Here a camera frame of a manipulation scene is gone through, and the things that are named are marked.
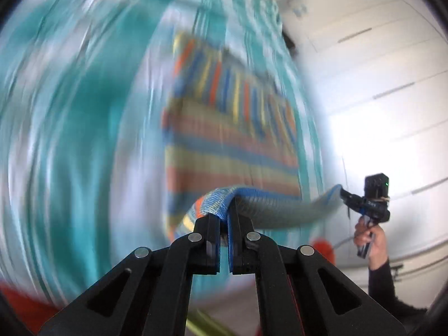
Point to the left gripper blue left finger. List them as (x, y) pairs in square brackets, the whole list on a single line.
[(148, 292)]

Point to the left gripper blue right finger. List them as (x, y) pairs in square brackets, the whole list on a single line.
[(299, 292)]

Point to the multicolour striped knit sweater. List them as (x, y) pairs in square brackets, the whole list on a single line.
[(231, 141)]

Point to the black sleeved right forearm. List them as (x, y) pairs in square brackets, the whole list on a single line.
[(381, 288)]

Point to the person's right hand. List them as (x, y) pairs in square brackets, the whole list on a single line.
[(374, 236)]

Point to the teal white plaid bedspread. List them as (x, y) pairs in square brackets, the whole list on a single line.
[(83, 87)]

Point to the white wardrobe with handles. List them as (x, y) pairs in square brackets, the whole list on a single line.
[(376, 71)]

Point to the wall socket with sticker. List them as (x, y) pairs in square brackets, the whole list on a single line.
[(299, 9)]

